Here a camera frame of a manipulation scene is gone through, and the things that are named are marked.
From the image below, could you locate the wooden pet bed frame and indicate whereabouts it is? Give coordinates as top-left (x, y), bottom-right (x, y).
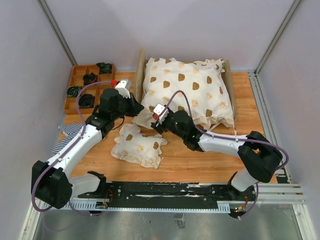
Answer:
top-left (133, 48), bottom-right (237, 120)

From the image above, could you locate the right aluminium corner post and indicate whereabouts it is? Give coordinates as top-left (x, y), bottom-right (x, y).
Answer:
top-left (254, 0), bottom-right (304, 76)

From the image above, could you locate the black rolled sock middle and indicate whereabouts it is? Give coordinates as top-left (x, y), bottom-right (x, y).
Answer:
top-left (82, 72), bottom-right (98, 86)

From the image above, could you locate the black rolled sock top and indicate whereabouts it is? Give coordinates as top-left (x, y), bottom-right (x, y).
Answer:
top-left (96, 62), bottom-right (112, 75)

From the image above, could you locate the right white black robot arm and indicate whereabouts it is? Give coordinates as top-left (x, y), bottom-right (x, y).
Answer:
top-left (151, 109), bottom-right (283, 200)

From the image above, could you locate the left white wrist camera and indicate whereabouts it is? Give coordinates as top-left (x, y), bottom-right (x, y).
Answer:
top-left (115, 79), bottom-right (132, 99)

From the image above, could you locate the black rolled sock bottom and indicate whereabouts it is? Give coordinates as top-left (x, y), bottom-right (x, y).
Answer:
top-left (78, 93), bottom-right (95, 109)

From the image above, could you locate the small bear print pillow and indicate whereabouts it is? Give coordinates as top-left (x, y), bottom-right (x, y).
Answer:
top-left (111, 123), bottom-right (168, 169)

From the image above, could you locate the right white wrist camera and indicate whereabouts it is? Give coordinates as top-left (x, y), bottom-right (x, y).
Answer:
top-left (152, 103), bottom-right (169, 124)

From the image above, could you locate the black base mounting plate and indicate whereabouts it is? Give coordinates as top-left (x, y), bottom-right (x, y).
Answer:
top-left (99, 181), bottom-right (257, 209)

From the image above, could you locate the aluminium corner post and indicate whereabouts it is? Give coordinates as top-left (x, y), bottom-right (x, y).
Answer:
top-left (36, 0), bottom-right (78, 66)
top-left (254, 0), bottom-right (304, 76)

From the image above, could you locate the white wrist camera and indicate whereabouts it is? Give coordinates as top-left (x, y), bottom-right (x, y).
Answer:
top-left (152, 103), bottom-right (169, 124)
top-left (115, 79), bottom-right (132, 99)

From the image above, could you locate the black green rolled sock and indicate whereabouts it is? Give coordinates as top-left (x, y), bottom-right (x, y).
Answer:
top-left (67, 85), bottom-right (83, 98)

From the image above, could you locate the blue striped cloth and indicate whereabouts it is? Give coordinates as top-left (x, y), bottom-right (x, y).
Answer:
top-left (51, 123), bottom-right (83, 154)

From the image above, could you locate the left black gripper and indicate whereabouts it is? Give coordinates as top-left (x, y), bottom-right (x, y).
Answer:
top-left (112, 92), bottom-right (145, 120)

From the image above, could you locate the aluminium rail frame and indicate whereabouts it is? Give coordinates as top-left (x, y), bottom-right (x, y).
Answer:
top-left (18, 71), bottom-right (316, 240)

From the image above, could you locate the left aluminium corner post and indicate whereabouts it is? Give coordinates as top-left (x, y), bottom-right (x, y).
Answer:
top-left (36, 0), bottom-right (78, 66)

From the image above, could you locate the wooden compartment tray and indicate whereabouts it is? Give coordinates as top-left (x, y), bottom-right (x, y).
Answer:
top-left (64, 62), bottom-right (116, 115)

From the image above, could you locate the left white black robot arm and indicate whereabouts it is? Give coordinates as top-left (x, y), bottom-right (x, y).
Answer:
top-left (31, 86), bottom-right (144, 212)

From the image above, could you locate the large bear print cushion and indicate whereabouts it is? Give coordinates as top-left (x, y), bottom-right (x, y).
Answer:
top-left (133, 57), bottom-right (235, 130)

